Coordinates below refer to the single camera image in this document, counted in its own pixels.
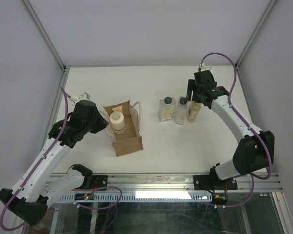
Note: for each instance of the clear bottle white cap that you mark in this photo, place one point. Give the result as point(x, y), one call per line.
point(193, 110)

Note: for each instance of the white perforated cable duct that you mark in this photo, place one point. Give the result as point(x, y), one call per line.
point(143, 196)

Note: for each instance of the aluminium mounting rail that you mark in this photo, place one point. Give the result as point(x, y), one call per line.
point(130, 182)

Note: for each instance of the aluminium corner post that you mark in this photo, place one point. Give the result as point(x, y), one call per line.
point(43, 33)
point(256, 31)

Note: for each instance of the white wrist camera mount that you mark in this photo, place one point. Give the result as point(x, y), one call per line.
point(203, 67)
point(84, 96)

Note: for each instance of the cream lotion bottle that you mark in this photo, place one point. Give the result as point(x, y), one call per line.
point(117, 121)

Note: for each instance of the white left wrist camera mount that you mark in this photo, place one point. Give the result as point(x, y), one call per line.
point(84, 96)

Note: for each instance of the aluminium corner post right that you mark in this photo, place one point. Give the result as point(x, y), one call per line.
point(256, 31)

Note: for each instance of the clear bottle dark cap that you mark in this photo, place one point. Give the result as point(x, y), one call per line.
point(166, 108)
point(181, 111)

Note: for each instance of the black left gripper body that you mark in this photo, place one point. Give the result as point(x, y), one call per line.
point(88, 126)

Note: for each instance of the aluminium corner post left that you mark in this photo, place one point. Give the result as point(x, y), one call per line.
point(43, 33)

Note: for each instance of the small circuit board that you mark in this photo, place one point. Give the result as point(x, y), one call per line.
point(87, 196)

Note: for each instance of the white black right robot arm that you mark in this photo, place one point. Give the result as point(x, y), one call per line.
point(255, 149)

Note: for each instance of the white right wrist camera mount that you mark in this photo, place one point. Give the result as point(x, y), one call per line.
point(203, 67)

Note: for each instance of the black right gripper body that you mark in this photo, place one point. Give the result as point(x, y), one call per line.
point(197, 96)

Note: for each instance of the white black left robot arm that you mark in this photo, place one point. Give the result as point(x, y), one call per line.
point(30, 197)

